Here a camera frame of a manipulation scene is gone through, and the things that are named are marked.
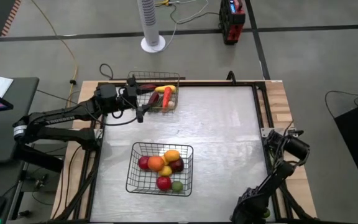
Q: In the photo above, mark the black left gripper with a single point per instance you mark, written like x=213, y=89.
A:
x=132, y=93

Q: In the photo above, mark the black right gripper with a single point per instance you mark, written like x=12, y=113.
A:
x=250, y=208

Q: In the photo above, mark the dark red chili pepper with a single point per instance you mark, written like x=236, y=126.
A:
x=153, y=99

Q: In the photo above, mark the orange carrot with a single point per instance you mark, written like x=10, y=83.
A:
x=167, y=97

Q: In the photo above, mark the yellow corn cob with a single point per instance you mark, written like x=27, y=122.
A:
x=165, y=89

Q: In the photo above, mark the small white vegetable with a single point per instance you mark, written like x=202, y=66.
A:
x=171, y=104

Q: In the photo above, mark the yellow orange mango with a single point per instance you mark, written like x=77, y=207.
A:
x=171, y=155

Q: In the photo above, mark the orange fruit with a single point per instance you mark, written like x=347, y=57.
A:
x=155, y=163

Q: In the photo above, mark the small yellow lemon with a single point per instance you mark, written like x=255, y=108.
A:
x=165, y=171

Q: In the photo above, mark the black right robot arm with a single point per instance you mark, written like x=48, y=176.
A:
x=280, y=177

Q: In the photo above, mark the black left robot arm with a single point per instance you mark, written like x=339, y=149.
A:
x=73, y=116

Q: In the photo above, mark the white tower fan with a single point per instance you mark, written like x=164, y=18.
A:
x=149, y=18

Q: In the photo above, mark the black clamp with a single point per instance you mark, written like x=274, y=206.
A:
x=231, y=76

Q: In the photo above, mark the red black power station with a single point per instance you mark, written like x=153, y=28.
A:
x=232, y=25

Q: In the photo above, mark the black metal table frame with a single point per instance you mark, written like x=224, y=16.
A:
x=197, y=83

